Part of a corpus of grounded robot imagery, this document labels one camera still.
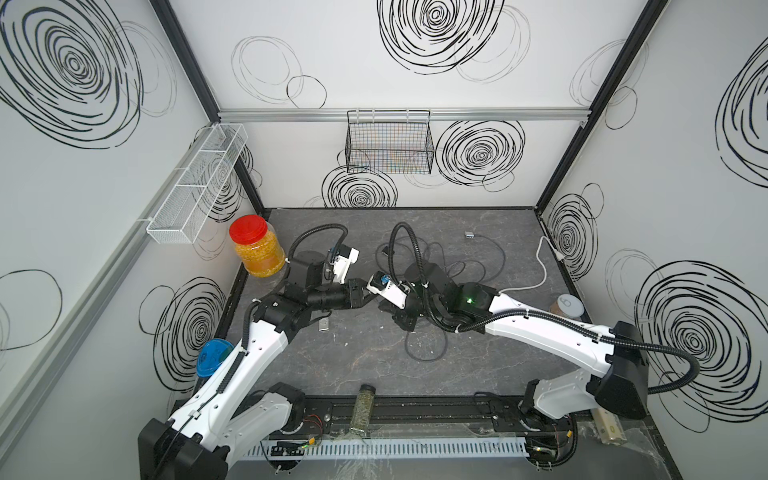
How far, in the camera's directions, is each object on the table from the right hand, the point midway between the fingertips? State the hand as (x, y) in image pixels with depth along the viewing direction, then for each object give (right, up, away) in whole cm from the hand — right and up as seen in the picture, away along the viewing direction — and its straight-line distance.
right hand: (381, 306), depth 71 cm
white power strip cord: (+65, +9, +38) cm, 76 cm away
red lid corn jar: (-39, +14, +20) cm, 46 cm away
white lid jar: (+55, -4, +16) cm, 57 cm away
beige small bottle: (+53, -28, -2) cm, 60 cm away
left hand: (-1, +3, -1) cm, 4 cm away
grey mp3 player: (-18, -10, +18) cm, 27 cm away
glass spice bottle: (-5, -25, +1) cm, 26 cm away
